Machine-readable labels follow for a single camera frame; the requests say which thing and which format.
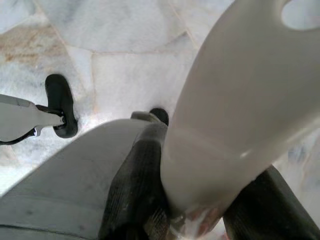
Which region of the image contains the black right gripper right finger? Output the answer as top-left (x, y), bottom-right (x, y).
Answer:
top-left (222, 166), bottom-right (320, 240)

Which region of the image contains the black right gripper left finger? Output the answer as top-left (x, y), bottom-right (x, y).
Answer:
top-left (98, 122), bottom-right (176, 240)

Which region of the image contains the grey robot left leg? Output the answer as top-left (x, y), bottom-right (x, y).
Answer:
top-left (0, 73), bottom-right (79, 146)

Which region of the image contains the cream dustpan with long handle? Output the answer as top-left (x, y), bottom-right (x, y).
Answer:
top-left (159, 0), bottom-right (320, 240)

